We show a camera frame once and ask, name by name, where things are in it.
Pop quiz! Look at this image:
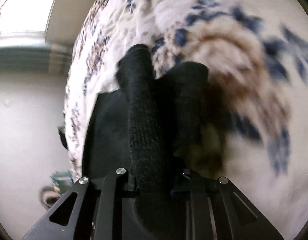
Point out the floral fleece blanket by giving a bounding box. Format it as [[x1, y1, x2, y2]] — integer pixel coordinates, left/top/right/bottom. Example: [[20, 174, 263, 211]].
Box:
[[64, 0, 308, 239]]

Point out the black striped shirt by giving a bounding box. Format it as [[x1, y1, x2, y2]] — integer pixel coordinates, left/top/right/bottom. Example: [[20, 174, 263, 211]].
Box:
[[83, 44, 230, 239]]

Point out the green metal rack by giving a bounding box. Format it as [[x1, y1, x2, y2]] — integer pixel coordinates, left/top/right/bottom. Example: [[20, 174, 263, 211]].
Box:
[[50, 170, 74, 194]]

